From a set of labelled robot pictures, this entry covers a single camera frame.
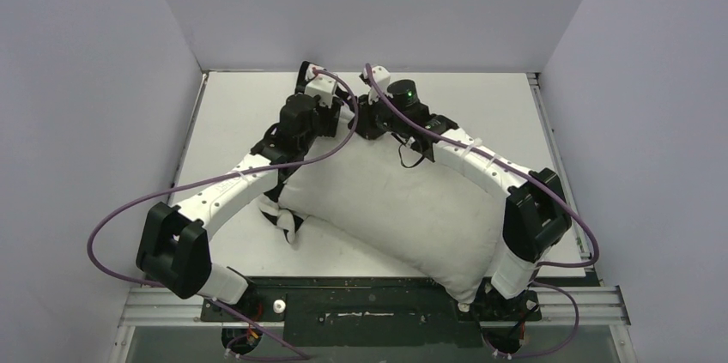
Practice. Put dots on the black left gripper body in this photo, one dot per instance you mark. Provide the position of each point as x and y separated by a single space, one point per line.
324 124

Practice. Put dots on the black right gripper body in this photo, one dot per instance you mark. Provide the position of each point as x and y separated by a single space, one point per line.
368 121

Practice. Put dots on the black white striped pillowcase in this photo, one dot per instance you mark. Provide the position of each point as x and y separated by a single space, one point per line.
287 220

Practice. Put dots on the white pillow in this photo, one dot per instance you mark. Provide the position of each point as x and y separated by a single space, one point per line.
429 217

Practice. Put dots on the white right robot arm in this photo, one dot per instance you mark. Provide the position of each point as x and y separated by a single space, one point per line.
533 219

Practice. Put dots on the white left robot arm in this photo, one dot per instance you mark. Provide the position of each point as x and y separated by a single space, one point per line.
174 248

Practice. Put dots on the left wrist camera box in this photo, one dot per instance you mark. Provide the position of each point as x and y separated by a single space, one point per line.
312 84

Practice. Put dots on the black metal base rail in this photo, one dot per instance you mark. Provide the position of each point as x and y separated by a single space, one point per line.
379 320

